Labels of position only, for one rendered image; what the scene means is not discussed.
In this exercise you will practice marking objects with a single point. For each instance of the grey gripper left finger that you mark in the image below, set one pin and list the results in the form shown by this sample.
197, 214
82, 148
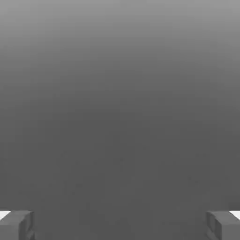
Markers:
15, 226

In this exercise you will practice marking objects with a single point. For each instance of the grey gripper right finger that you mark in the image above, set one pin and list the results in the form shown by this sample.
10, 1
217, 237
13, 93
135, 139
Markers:
225, 226

